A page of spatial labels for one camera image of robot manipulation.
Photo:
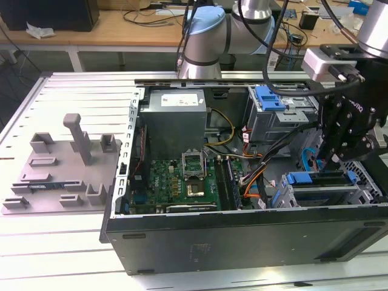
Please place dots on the hard disk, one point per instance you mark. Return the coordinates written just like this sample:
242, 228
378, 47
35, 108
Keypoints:
300, 178

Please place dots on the black RAM slot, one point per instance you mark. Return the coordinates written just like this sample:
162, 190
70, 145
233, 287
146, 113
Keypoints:
222, 185
235, 188

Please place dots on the grey flat box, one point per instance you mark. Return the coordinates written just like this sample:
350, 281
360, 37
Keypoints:
341, 12

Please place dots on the silver optical drive cage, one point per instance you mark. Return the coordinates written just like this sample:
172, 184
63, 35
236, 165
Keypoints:
272, 127

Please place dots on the silver disk bay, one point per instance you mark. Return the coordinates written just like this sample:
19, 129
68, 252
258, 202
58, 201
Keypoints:
327, 189

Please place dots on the grey power supply unit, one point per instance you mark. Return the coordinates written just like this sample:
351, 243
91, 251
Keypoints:
172, 127

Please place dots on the small black table clip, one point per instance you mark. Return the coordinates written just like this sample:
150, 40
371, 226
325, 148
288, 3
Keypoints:
303, 284

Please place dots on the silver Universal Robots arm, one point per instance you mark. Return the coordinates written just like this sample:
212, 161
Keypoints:
209, 36

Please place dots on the thin locking lever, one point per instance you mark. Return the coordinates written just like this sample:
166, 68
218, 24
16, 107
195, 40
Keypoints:
206, 163

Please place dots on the green motherboard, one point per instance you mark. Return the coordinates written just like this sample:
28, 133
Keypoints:
163, 182

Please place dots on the blue drive cage latch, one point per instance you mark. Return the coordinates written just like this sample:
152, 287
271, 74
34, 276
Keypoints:
269, 101

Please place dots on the blue cardboard box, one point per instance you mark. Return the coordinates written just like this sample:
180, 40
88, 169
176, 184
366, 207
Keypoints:
357, 4

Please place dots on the black graphics card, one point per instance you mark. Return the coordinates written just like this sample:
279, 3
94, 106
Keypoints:
194, 208

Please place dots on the clear plastic bags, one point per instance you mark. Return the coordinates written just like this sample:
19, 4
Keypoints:
336, 27

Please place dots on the blue circuit board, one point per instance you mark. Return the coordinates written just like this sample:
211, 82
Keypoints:
291, 14

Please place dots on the CPU socket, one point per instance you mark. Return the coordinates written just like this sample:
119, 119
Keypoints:
195, 189

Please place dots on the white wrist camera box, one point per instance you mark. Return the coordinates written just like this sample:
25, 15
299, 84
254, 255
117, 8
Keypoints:
315, 63

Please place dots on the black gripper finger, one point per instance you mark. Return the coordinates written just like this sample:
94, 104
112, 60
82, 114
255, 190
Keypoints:
357, 148
332, 118

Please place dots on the large black box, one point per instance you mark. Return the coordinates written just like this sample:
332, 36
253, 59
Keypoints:
45, 15

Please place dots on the wooden desk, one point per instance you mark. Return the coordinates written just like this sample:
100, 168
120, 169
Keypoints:
121, 36

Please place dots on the grey parts rack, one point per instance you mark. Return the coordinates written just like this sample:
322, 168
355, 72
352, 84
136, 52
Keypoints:
97, 172

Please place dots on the crumpled white plastic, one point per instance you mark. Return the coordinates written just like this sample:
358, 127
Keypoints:
39, 31

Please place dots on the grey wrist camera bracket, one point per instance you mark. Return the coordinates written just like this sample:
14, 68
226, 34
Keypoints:
379, 136

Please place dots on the RAM stick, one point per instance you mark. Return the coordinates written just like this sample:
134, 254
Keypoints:
45, 186

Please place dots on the black open PC case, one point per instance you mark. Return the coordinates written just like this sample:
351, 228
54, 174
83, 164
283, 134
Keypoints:
212, 242

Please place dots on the small black box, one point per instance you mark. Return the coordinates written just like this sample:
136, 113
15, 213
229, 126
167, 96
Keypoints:
308, 21

